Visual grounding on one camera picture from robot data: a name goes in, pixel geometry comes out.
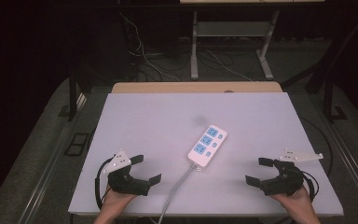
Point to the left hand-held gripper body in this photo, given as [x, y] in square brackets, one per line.
[127, 183]

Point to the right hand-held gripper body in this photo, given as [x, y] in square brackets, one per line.
[284, 179]

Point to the person's left hand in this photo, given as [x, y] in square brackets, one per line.
[115, 202]

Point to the person's right hand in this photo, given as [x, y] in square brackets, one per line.
[292, 203]

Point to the white board mat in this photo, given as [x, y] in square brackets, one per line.
[155, 124]

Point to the white power strip blue sockets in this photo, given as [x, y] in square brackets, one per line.
[207, 146]

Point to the wooden table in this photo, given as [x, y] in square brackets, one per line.
[167, 87]

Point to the black metal stand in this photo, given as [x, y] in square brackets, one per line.
[329, 102]

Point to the black rectangular floor frame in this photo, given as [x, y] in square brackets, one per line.
[76, 144]

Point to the aluminium floor rail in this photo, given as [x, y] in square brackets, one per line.
[348, 155]
[54, 155]

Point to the grey metal desk frame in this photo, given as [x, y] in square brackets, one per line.
[230, 29]

